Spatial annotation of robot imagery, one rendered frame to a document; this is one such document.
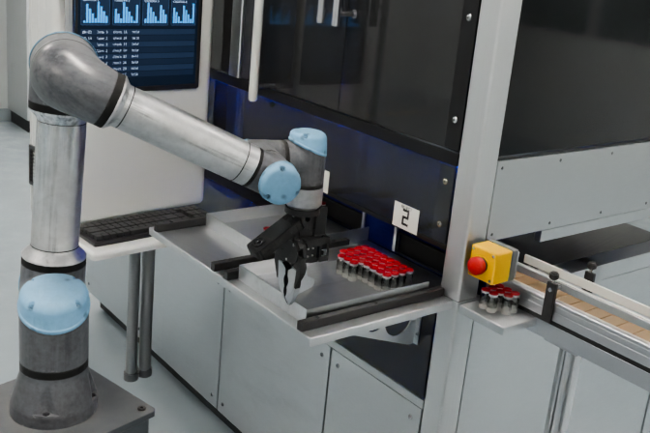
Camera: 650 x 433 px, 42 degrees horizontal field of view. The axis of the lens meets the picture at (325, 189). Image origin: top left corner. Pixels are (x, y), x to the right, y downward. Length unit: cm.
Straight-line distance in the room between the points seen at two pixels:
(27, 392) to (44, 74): 54
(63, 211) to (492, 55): 90
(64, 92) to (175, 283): 171
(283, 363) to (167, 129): 125
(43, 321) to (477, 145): 94
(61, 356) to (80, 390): 8
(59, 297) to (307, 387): 111
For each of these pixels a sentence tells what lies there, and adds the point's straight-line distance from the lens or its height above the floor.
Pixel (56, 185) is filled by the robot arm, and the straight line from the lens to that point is 157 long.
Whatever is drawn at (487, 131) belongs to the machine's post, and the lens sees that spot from 183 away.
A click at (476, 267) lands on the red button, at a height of 100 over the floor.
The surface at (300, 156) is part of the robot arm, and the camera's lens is 163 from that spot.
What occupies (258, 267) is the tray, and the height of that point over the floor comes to 90.
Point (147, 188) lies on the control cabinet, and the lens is 256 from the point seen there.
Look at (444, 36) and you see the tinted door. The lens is 190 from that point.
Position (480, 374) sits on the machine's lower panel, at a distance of 211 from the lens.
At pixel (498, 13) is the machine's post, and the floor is 152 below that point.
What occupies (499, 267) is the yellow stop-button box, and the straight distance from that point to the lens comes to 184.
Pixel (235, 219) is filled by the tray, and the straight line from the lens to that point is 230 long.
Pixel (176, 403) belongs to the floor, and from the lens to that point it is 316.
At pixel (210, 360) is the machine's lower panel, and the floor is 25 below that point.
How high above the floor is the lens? 164
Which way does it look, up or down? 17 degrees down
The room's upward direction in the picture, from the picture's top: 5 degrees clockwise
